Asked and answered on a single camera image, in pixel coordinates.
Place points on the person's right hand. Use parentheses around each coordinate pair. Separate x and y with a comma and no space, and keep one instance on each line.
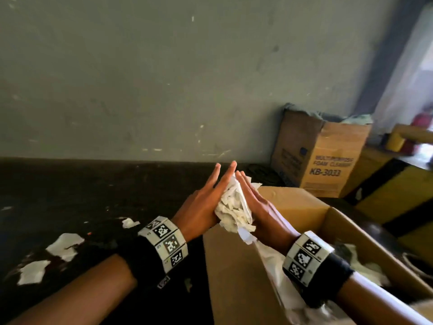
(267,219)

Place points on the person's left hand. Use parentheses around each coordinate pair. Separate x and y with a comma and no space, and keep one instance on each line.
(196,213)

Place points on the person's left fingers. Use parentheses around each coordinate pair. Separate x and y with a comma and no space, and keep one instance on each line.
(221,181)

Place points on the person's right fingers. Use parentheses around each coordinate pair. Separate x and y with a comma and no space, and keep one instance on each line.
(248,187)

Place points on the white paper wad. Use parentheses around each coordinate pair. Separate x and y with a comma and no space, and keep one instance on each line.
(233,209)

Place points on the person's right forearm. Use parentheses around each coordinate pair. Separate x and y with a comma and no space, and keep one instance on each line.
(372,304)

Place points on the person's left forearm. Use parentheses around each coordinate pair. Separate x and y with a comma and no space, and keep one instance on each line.
(88,294)

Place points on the printed brown cardboard box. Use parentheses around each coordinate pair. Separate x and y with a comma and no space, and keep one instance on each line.
(324,162)

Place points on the black wristband with marker tiles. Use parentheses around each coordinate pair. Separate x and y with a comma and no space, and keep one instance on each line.
(165,243)
(307,258)

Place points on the large open cardboard box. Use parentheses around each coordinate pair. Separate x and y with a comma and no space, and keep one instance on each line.
(236,277)

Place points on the white paper sheets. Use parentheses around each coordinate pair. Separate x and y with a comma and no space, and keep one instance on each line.
(277,284)

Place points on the small white paper scrap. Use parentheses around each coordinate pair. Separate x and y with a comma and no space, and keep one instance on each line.
(129,223)

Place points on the grey-green cloth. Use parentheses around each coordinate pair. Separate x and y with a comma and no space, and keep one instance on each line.
(358,119)

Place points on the crumpled grey-white paper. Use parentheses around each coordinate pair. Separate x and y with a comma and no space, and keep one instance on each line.
(365,269)

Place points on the large white paper scrap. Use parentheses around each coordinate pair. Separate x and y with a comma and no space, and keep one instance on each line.
(64,245)

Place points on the red fire extinguisher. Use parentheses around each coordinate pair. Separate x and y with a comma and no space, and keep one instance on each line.
(422,123)

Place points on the yellow post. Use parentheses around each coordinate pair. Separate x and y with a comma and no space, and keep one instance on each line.
(411,133)

